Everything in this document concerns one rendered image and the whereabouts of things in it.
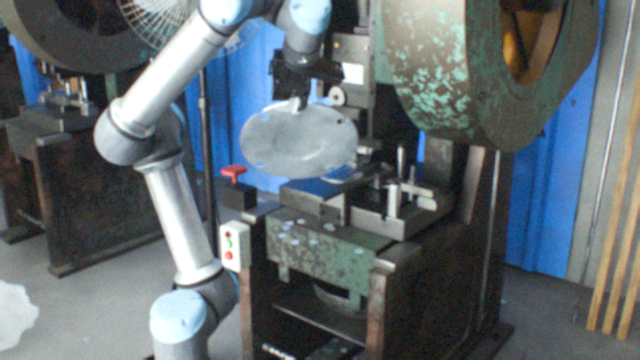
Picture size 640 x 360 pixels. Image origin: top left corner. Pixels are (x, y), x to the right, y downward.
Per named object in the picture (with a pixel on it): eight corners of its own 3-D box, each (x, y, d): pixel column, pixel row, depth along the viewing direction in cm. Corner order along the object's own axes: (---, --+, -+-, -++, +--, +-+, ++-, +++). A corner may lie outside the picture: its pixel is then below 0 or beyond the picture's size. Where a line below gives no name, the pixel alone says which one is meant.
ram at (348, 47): (364, 142, 164) (367, 32, 154) (320, 133, 173) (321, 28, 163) (397, 130, 177) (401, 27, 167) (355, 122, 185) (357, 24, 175)
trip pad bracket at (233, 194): (246, 248, 187) (243, 189, 180) (224, 239, 192) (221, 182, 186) (259, 241, 191) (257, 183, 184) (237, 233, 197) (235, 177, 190)
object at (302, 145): (380, 148, 150) (380, 146, 151) (309, 84, 131) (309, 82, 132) (290, 191, 164) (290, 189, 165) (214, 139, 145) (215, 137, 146)
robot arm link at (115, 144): (60, 146, 115) (210, -43, 94) (94, 132, 125) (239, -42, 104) (99, 190, 116) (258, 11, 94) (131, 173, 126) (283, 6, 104)
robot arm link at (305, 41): (302, -24, 108) (342, -2, 107) (294, 16, 118) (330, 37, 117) (279, 1, 105) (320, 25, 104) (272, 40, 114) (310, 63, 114)
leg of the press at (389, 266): (389, 478, 165) (408, 177, 135) (356, 460, 172) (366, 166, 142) (514, 332, 233) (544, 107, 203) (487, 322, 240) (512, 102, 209)
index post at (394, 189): (395, 217, 162) (397, 184, 159) (386, 215, 164) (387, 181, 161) (400, 214, 165) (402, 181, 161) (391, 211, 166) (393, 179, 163)
